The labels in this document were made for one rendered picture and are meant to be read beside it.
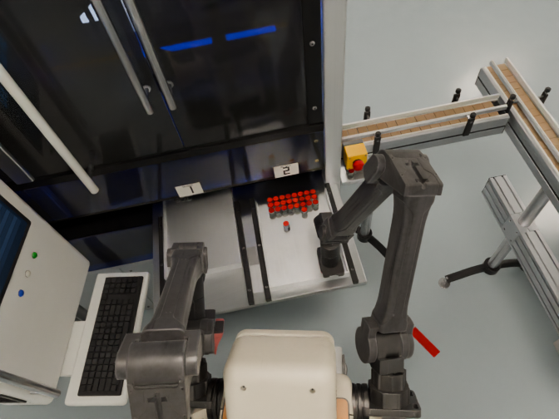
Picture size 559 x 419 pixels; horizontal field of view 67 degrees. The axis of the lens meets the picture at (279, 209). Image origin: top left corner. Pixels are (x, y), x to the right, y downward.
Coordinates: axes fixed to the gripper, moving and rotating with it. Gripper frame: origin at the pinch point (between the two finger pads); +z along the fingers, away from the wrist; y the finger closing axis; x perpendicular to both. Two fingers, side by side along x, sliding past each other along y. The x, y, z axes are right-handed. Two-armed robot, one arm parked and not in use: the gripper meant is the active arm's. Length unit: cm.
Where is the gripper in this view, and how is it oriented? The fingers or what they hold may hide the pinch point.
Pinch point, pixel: (330, 273)
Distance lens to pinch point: 139.3
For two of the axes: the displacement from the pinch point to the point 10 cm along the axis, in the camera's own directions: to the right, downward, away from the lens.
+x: -9.8, 1.7, 0.0
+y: -1.4, -7.8, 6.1
